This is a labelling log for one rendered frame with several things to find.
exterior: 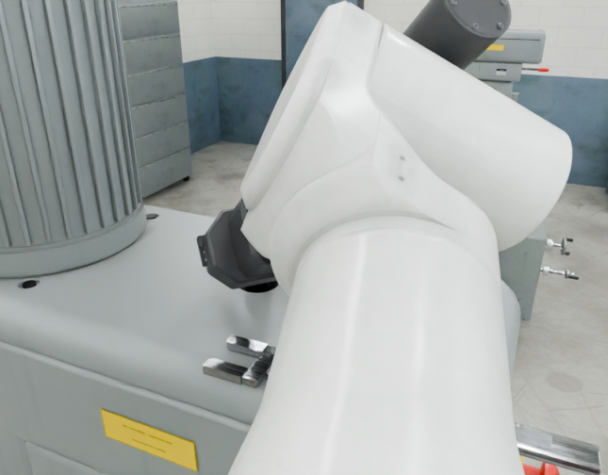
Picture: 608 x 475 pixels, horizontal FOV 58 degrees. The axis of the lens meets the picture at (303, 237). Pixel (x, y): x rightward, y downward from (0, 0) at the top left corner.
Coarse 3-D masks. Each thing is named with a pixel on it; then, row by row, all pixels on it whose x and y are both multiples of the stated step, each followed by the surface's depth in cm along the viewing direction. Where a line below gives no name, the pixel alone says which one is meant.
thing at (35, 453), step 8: (32, 448) 54; (40, 448) 53; (32, 456) 54; (40, 456) 53; (48, 456) 53; (56, 456) 52; (32, 464) 54; (40, 464) 54; (48, 464) 53; (56, 464) 52; (64, 464) 52; (72, 464) 52; (80, 464) 51; (32, 472) 56; (40, 472) 54; (48, 472) 54; (56, 472) 53; (64, 472) 52; (72, 472) 52; (80, 472) 51; (88, 472) 51; (96, 472) 51
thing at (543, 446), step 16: (240, 336) 40; (240, 352) 40; (256, 352) 39; (272, 352) 39; (208, 368) 37; (224, 368) 37; (240, 368) 37; (256, 368) 37; (240, 384) 36; (256, 384) 36; (528, 432) 32; (544, 432) 32; (528, 448) 31; (544, 448) 31; (560, 448) 31; (576, 448) 31; (592, 448) 31; (560, 464) 30; (576, 464) 30; (592, 464) 30
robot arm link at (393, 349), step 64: (320, 256) 16; (384, 256) 15; (448, 256) 15; (320, 320) 14; (384, 320) 13; (448, 320) 13; (320, 384) 12; (384, 384) 12; (448, 384) 12; (256, 448) 12; (320, 448) 11; (384, 448) 10; (448, 448) 11; (512, 448) 12
